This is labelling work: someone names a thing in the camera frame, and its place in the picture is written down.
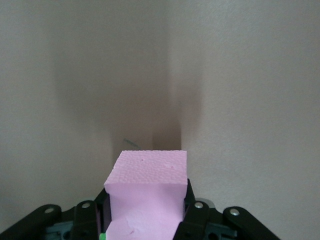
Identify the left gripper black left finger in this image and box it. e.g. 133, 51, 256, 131
0, 186, 112, 240

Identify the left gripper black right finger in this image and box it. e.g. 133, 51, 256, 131
174, 178, 279, 240

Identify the pink foam cube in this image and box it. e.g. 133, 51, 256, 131
103, 149, 188, 240

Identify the brown table cover mat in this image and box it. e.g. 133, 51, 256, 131
0, 0, 320, 240

